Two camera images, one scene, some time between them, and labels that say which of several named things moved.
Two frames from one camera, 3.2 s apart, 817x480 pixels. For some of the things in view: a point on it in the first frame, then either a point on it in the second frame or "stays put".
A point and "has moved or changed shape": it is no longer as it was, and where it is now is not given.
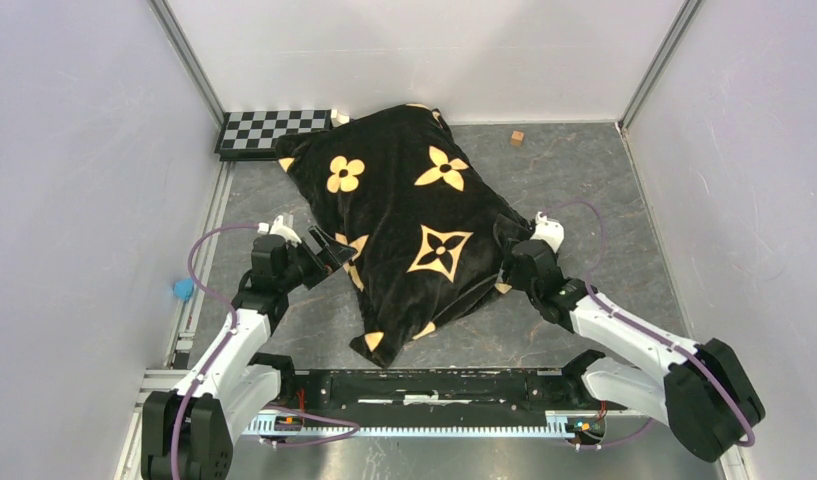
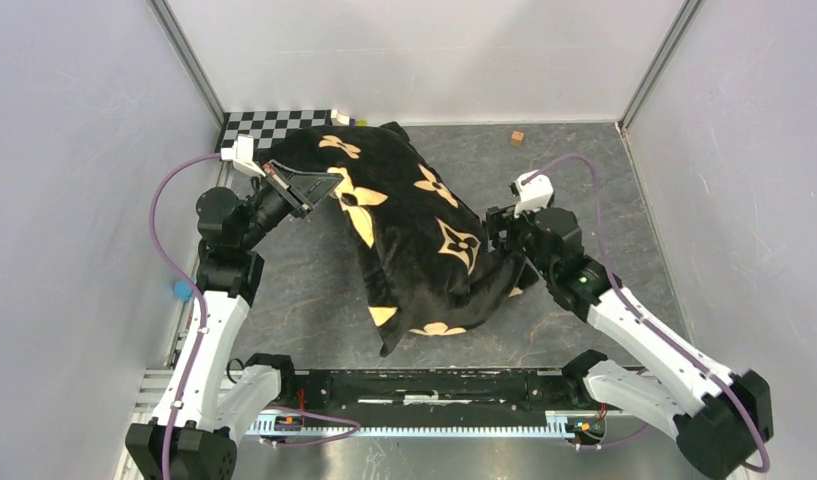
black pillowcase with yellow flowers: x=434 y=240 has moved or changed shape
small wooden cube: x=517 y=138 stays put
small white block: x=338 y=118 stays put
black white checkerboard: x=251 y=135 stays put
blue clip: x=183 y=288 stays put
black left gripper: x=331 y=256 -> x=309 y=187
